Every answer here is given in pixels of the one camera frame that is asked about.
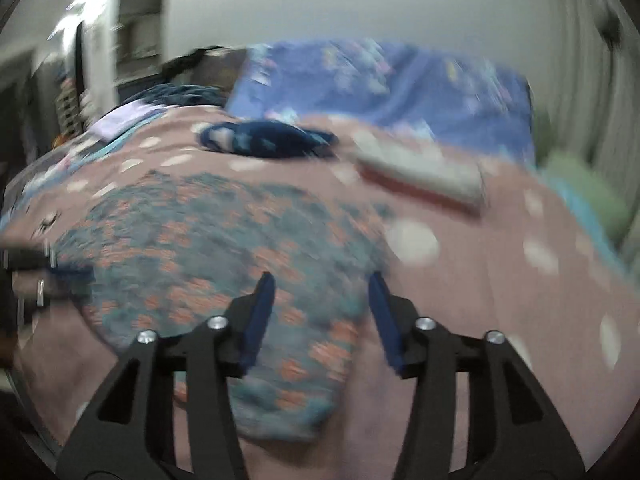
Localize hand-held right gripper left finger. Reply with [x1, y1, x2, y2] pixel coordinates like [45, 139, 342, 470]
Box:
[55, 272, 276, 480]

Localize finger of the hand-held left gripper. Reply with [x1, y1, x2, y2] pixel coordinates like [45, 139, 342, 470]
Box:
[45, 262, 97, 286]

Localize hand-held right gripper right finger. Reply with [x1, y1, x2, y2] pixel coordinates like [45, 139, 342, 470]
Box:
[367, 271, 586, 480]

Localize teal floral shirt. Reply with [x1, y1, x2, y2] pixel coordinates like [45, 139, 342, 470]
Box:
[50, 170, 396, 443]

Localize pink polka dot duvet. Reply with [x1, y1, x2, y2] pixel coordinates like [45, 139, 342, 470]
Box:
[0, 107, 631, 480]

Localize white folded garment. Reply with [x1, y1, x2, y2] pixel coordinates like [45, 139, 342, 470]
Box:
[350, 142, 488, 201]

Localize lavender folded cloth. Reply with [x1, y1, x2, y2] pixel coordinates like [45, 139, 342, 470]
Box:
[92, 100, 166, 141]

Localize navy paw print garment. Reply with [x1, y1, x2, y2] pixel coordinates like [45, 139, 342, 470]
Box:
[200, 120, 338, 158]

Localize dark blue fleece blanket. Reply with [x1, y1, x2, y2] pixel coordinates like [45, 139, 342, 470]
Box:
[140, 82, 223, 108]

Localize purple tree print pillow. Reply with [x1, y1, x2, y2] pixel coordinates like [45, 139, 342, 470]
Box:
[225, 40, 538, 166]

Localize black cloth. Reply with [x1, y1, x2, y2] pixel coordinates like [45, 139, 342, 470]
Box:
[160, 46, 236, 81]

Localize green pillow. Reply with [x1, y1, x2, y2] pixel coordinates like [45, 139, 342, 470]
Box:
[540, 152, 631, 246]

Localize dark printed pillow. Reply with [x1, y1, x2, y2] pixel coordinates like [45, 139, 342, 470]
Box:
[200, 50, 251, 106]

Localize white curtain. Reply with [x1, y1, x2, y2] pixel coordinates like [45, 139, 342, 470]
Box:
[525, 0, 640, 171]

